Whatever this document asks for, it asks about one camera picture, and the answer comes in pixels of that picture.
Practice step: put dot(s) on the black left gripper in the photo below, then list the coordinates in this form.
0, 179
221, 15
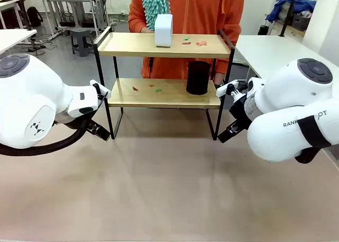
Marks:
82, 120

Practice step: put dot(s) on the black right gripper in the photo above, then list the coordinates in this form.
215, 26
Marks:
241, 109

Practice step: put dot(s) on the white sound machine box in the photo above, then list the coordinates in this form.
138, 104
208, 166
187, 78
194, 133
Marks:
163, 32

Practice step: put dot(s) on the teal chenille duster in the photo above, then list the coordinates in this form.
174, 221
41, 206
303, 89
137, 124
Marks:
155, 3

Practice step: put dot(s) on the person left forearm orange sleeve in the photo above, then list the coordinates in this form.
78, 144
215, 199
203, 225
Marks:
227, 62

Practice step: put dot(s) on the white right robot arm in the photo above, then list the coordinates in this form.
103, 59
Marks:
291, 93

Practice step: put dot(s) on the person right forearm orange sleeve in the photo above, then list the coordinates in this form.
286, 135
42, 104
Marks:
136, 22

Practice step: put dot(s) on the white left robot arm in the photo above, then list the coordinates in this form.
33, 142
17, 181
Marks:
26, 93

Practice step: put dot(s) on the person left hand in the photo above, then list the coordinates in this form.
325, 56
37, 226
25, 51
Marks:
218, 80

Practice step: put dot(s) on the red paper scrap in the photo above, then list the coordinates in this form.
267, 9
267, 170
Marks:
135, 88
186, 43

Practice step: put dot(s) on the black cylinder container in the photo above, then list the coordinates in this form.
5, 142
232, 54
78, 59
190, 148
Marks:
198, 78

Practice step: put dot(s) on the large white table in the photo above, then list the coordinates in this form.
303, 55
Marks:
265, 51

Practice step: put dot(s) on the pink paper scrap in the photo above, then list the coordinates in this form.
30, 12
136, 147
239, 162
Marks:
201, 43

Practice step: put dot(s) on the grey plastic stool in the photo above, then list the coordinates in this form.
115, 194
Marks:
80, 32

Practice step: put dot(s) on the small black bin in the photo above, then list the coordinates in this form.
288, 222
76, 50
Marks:
264, 30

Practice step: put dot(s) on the person orange hoodie torso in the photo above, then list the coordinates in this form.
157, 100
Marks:
201, 11

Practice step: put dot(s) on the white side table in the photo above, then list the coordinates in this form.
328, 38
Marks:
13, 38

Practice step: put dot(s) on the black stand pole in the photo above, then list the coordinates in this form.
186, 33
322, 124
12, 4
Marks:
25, 9
288, 14

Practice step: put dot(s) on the black backpack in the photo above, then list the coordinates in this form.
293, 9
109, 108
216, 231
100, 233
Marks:
34, 15

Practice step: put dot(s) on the blue cloth pile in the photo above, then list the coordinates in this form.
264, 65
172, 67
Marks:
286, 6

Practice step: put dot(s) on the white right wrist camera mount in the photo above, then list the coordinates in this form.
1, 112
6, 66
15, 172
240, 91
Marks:
223, 89

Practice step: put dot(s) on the two-tier wooden black-frame shelf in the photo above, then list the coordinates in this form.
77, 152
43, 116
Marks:
159, 44

